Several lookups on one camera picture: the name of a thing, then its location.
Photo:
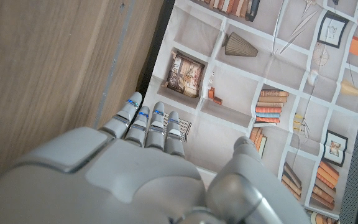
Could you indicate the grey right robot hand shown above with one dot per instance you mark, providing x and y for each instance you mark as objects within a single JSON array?
[{"x": 120, "y": 186}]

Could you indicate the printed bookshelf backdrop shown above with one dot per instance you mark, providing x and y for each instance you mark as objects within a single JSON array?
[{"x": 244, "y": 77}]

